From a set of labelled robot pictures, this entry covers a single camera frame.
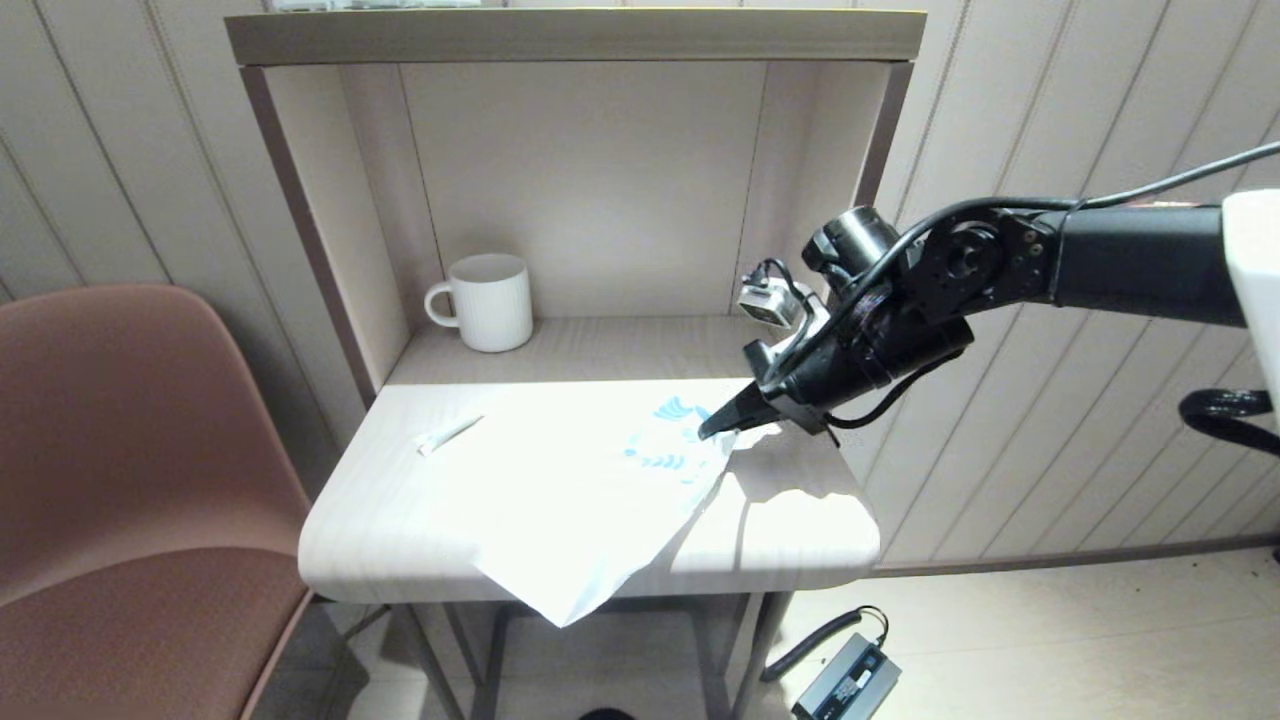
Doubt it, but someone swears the white floral plastic bag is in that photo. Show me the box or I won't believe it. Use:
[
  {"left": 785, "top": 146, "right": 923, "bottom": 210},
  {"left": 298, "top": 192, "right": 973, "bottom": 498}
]
[{"left": 470, "top": 395, "right": 781, "bottom": 629}]

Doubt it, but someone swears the light wood shelf desk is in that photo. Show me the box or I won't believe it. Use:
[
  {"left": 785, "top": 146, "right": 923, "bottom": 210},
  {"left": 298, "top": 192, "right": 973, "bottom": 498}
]
[{"left": 225, "top": 8, "right": 928, "bottom": 720}]

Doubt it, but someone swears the white ribbed mug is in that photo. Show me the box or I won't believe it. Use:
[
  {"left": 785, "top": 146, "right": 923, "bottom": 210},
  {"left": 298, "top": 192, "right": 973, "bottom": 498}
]
[{"left": 425, "top": 253, "right": 534, "bottom": 353}]

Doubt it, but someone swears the grey power supply box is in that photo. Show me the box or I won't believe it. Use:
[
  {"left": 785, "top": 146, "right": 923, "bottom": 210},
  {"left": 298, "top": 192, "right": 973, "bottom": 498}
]
[{"left": 792, "top": 632, "right": 901, "bottom": 720}]

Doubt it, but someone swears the pink brown chair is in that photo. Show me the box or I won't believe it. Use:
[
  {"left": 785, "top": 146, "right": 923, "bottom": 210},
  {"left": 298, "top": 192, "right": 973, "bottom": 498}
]
[{"left": 0, "top": 285, "right": 336, "bottom": 720}]

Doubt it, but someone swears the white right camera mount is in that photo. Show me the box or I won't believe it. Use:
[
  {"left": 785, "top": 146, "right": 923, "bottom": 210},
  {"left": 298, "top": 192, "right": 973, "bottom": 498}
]
[{"left": 770, "top": 290, "right": 831, "bottom": 353}]

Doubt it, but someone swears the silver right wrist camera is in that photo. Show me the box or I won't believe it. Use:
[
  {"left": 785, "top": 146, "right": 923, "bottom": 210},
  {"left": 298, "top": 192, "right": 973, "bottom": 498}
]
[{"left": 738, "top": 262, "right": 806, "bottom": 326}]

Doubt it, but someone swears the black ribbed power cable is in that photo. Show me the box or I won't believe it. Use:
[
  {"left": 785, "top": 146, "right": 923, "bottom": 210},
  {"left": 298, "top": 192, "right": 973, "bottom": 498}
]
[{"left": 762, "top": 606, "right": 889, "bottom": 683}]

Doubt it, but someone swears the black glossy hose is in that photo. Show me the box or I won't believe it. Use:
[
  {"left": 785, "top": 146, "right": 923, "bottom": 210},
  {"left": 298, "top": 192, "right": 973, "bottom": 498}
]
[{"left": 1180, "top": 388, "right": 1280, "bottom": 456}]

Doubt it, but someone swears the black right camera cable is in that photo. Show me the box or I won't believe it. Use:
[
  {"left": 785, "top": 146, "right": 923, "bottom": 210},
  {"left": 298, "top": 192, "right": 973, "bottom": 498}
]
[{"left": 828, "top": 140, "right": 1280, "bottom": 431}]

